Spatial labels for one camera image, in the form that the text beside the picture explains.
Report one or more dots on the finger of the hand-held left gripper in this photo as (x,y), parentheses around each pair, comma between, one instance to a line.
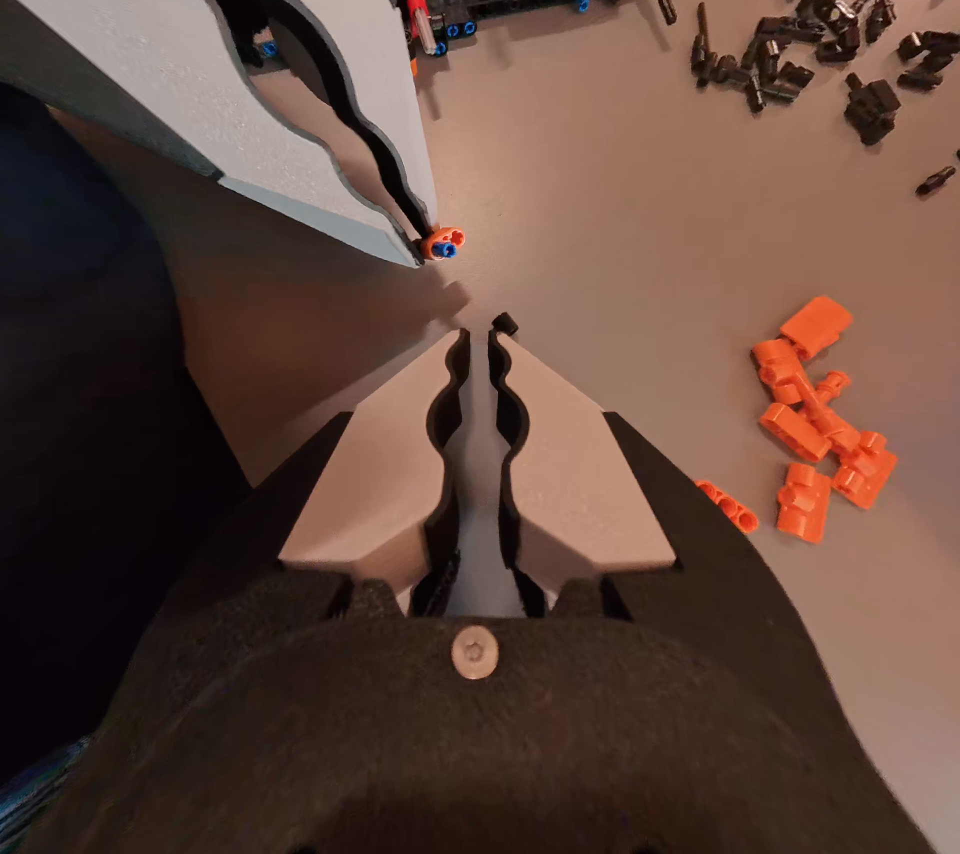
(135,44)
(352,29)

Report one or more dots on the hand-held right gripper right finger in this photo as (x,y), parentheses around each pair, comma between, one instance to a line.
(585,486)

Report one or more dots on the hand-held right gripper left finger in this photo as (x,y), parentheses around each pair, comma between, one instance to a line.
(375,479)

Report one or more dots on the short black lego bush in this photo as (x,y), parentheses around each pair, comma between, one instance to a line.
(506,324)

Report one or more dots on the orange round lego connector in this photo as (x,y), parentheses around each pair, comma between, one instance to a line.
(435,248)

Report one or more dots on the blue lego pin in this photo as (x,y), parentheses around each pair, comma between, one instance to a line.
(447,251)

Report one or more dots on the pile of orange lego pieces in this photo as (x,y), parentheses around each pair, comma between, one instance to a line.
(810,434)

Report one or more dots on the pile of black lego pins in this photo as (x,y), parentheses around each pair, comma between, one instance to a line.
(817,36)

